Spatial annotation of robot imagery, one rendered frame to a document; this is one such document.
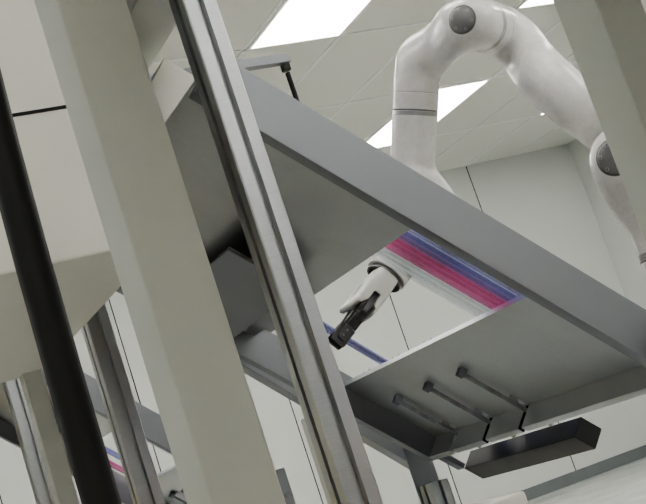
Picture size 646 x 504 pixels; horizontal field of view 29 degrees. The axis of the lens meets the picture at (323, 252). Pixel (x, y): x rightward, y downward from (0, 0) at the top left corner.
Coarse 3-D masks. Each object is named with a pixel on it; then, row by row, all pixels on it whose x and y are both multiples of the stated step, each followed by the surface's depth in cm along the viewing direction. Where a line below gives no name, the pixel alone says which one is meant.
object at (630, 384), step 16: (640, 368) 167; (592, 384) 177; (608, 384) 173; (624, 384) 169; (640, 384) 165; (544, 400) 188; (560, 400) 183; (576, 400) 179; (592, 400) 174; (608, 400) 171; (624, 400) 169; (496, 416) 200; (512, 416) 195; (528, 416) 190; (544, 416) 185; (560, 416) 181; (448, 432) 215; (464, 432) 209; (480, 432) 203; (496, 432) 197; (512, 432) 193; (432, 448) 217; (448, 448) 211; (464, 448) 207
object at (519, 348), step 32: (480, 320) 174; (512, 320) 170; (544, 320) 167; (416, 352) 191; (448, 352) 187; (480, 352) 183; (512, 352) 178; (544, 352) 175; (576, 352) 171; (608, 352) 167; (352, 384) 212; (384, 384) 207; (416, 384) 202; (448, 384) 197; (512, 384) 188; (544, 384) 184; (576, 384) 180; (416, 416) 214; (448, 416) 208
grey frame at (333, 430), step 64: (128, 0) 153; (192, 0) 141; (192, 64) 142; (256, 128) 140; (256, 192) 137; (256, 256) 138; (320, 320) 136; (128, 384) 202; (320, 384) 134; (128, 448) 199; (320, 448) 134
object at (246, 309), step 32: (192, 128) 158; (192, 160) 166; (288, 160) 156; (192, 192) 174; (224, 192) 170; (288, 192) 163; (320, 192) 160; (224, 224) 178; (320, 224) 167; (352, 224) 164; (384, 224) 161; (224, 256) 178; (320, 256) 176; (352, 256) 172; (224, 288) 188; (256, 288) 184; (320, 288) 185; (256, 320) 194
